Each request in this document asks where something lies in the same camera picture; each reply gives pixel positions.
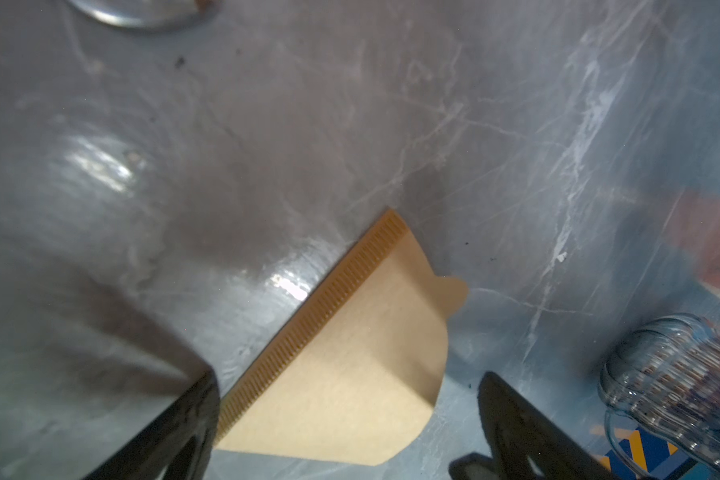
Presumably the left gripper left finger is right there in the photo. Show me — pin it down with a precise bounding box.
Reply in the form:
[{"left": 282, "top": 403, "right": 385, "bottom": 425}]
[{"left": 86, "top": 371, "right": 220, "bottom": 480}]

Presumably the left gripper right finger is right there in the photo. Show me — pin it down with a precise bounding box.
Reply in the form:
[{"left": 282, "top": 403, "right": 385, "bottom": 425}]
[{"left": 448, "top": 372, "right": 615, "bottom": 479}]

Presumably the grey ribbed glass pitcher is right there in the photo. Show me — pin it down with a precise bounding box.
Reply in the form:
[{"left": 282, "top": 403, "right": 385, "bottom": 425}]
[{"left": 598, "top": 314, "right": 720, "bottom": 478}]

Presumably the brown paper filter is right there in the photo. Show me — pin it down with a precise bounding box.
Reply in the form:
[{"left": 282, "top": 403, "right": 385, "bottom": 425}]
[{"left": 214, "top": 210, "right": 469, "bottom": 466}]

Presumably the orange coffee filter box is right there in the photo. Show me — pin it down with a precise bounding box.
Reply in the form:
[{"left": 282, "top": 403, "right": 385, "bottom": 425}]
[{"left": 667, "top": 192, "right": 720, "bottom": 299}]

